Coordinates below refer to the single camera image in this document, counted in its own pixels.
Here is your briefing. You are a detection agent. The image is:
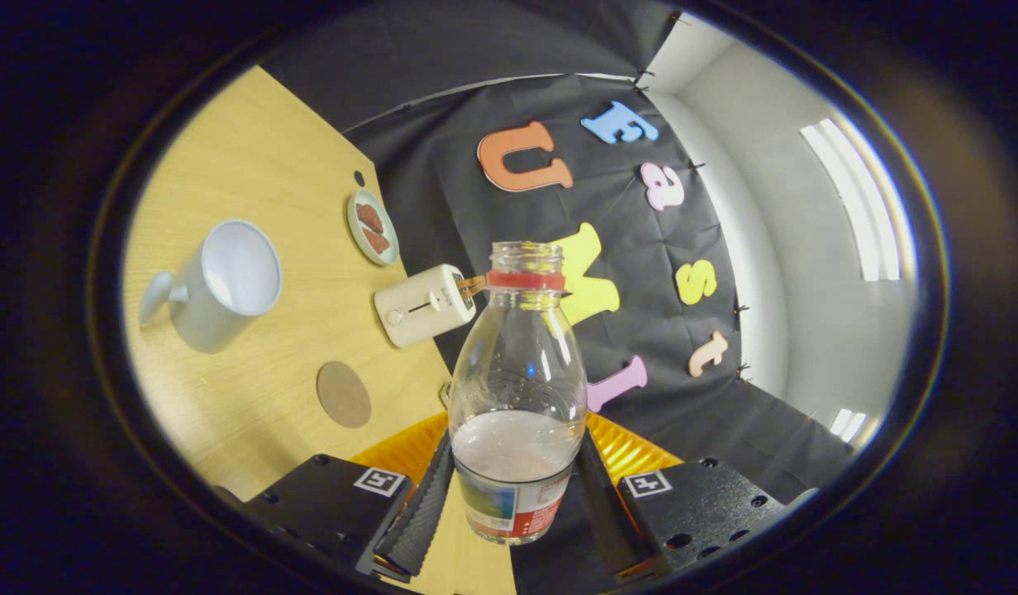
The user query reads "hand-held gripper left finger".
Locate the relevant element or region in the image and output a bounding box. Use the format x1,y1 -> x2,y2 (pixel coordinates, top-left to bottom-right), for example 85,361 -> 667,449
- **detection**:
245,412 -> 457,583

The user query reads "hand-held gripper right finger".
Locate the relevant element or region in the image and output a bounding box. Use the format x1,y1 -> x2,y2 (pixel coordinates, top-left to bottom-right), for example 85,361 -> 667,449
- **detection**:
570,413 -> 796,583

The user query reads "round brown coaster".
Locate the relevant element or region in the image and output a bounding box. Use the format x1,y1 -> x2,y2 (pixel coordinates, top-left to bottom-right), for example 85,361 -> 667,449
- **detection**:
316,360 -> 373,429

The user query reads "clear plastic juice bottle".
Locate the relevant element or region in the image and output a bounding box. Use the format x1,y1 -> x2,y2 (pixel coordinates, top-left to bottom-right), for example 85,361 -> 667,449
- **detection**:
447,240 -> 590,546

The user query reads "white cup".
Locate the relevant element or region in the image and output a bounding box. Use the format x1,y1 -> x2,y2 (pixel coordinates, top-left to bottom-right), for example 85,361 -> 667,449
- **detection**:
139,218 -> 283,355

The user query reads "white toaster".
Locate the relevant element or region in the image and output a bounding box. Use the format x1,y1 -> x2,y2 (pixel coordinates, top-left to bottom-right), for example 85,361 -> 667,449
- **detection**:
373,264 -> 478,350

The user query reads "small ceiling light panel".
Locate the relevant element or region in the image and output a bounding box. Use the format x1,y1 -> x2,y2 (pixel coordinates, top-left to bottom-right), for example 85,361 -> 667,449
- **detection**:
830,408 -> 868,443

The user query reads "pale green plate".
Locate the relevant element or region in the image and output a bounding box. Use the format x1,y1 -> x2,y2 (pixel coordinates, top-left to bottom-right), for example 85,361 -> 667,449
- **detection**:
346,188 -> 400,267

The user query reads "wooden table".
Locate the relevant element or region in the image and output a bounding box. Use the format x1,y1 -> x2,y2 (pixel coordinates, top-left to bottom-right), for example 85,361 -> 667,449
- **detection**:
122,64 -> 518,595

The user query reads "large ceiling light panel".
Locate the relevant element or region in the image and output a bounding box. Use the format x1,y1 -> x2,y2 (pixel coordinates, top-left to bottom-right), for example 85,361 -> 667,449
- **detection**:
800,118 -> 902,283

